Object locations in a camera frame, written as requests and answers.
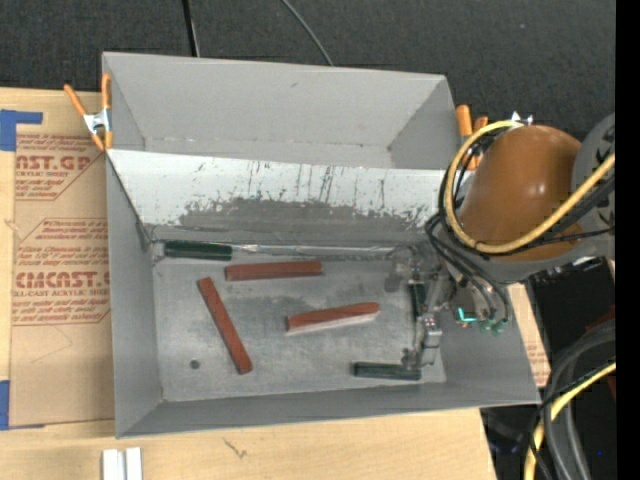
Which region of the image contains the red-brown flat block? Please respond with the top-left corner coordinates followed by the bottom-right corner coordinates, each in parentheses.
top-left (284, 301), bottom-right (382, 338)
top-left (196, 276), bottom-right (254, 376)
top-left (224, 260), bottom-right (324, 283)

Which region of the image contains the grey metal bin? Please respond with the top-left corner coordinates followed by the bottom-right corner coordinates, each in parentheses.
top-left (101, 51), bottom-right (544, 440)

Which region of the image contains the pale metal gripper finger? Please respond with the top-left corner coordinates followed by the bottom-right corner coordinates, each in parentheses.
top-left (401, 314), bottom-right (444, 370)
top-left (405, 263), bottom-right (437, 320)

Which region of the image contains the dark green flat block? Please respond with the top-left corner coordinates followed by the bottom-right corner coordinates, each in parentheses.
top-left (352, 361), bottom-right (423, 383)
top-left (163, 239), bottom-right (235, 263)

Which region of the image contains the brown cardboard board red print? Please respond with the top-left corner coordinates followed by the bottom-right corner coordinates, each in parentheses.
top-left (0, 86), bottom-right (552, 430)

